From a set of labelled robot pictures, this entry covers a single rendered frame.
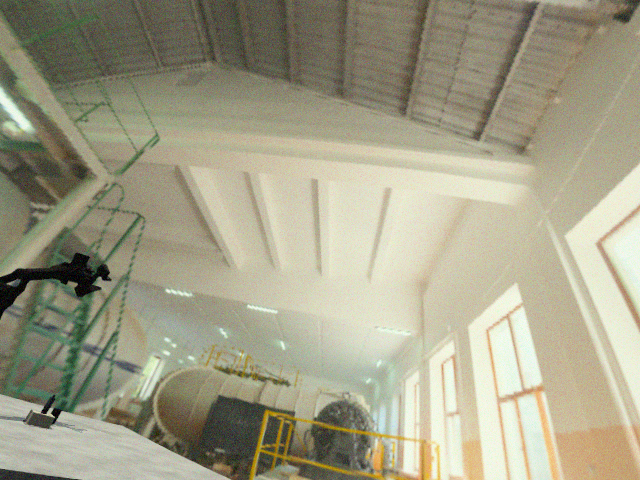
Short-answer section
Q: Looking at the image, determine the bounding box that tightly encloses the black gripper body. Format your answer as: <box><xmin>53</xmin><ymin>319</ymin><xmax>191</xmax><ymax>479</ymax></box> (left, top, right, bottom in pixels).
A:
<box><xmin>74</xmin><ymin>264</ymin><xmax>110</xmax><ymax>298</ymax></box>

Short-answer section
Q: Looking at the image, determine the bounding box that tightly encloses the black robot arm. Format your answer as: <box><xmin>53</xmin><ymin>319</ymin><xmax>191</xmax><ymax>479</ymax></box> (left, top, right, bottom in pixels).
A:
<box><xmin>0</xmin><ymin>253</ymin><xmax>95</xmax><ymax>320</ymax></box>

